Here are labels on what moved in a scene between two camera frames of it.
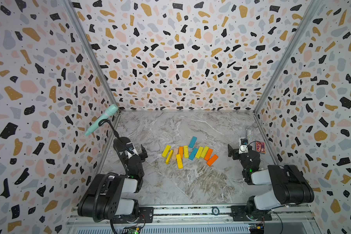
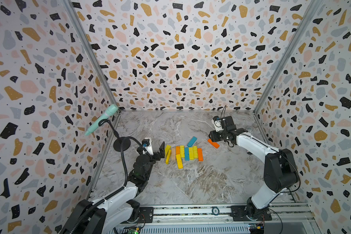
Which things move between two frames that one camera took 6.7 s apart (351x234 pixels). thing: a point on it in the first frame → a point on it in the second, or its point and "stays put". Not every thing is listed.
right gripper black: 231,151 → 214,137
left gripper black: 144,151 → 158,155
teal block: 193,153 → 186,153
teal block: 192,142 stays put
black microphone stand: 120,144 stays put
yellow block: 199,152 → 191,152
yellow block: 166,151 stays put
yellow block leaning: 168,157 stays put
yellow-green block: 204,151 → 195,151
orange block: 207,156 → 200,155
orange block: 212,160 → 215,144
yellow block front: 179,162 stays put
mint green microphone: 111,111 stays put
